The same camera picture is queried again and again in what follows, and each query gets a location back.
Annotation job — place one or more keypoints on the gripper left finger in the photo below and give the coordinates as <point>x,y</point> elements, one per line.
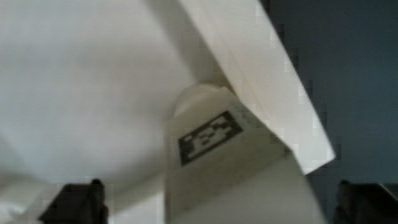
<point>79,207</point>

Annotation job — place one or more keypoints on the white square tabletop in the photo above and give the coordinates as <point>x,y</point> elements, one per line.
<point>102,59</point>

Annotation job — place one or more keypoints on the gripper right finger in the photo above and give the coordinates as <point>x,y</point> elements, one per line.
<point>367,203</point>

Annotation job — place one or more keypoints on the white leg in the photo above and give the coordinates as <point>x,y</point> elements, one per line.
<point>235,183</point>

